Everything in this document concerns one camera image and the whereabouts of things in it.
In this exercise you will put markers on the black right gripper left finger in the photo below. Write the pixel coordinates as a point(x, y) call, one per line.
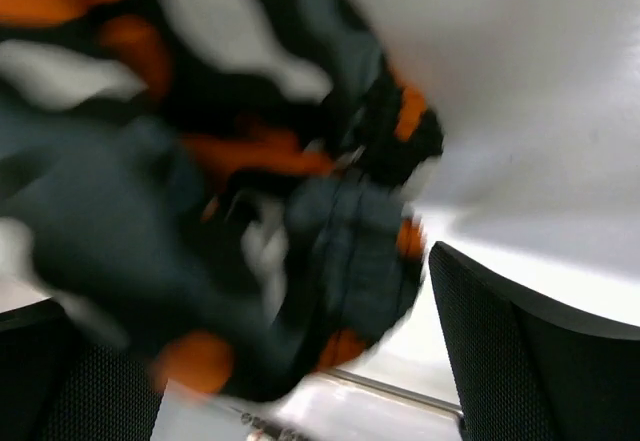
point(58, 386)

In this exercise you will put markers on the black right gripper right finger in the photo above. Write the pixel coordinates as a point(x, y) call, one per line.
point(528, 367)

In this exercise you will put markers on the orange camouflage shorts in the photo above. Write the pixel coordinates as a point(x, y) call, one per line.
point(185, 210)

